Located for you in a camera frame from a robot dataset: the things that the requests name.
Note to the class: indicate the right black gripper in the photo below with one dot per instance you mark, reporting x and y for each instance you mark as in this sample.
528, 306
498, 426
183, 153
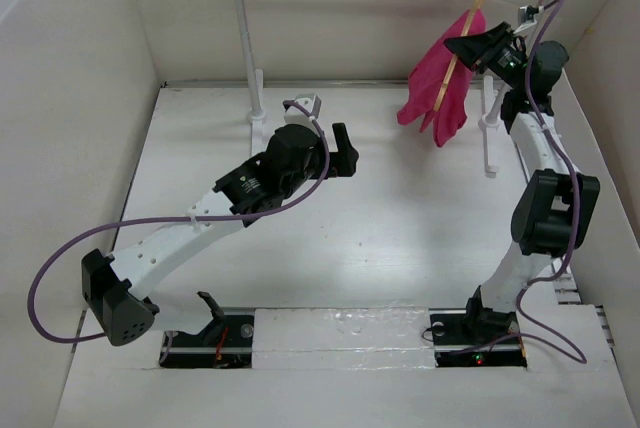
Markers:
470, 47

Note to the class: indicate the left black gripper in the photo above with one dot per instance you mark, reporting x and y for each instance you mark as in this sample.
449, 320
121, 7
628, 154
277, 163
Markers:
341, 163

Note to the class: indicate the pink trousers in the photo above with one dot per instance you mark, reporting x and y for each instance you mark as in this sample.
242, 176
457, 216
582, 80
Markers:
436, 93

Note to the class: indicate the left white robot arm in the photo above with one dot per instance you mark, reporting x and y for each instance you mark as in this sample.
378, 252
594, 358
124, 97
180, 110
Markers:
117, 286

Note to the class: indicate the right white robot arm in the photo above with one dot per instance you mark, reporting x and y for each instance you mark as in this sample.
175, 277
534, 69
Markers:
557, 204

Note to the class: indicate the white foam block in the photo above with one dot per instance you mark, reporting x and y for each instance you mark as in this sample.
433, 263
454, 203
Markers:
363, 339

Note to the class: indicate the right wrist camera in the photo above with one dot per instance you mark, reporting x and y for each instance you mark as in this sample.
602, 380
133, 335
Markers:
527, 18

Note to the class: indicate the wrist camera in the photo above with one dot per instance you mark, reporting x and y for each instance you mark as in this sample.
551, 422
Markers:
303, 110
527, 18

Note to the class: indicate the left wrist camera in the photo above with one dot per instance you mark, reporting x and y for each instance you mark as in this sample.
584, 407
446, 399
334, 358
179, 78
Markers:
303, 110

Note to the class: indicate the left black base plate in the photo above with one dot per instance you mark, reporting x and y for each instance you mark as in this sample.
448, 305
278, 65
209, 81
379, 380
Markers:
231, 348

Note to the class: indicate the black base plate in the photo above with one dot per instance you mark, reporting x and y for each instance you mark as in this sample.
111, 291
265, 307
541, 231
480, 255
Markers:
461, 343
231, 348

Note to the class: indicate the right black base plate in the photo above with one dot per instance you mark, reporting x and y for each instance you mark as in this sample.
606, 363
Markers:
461, 343

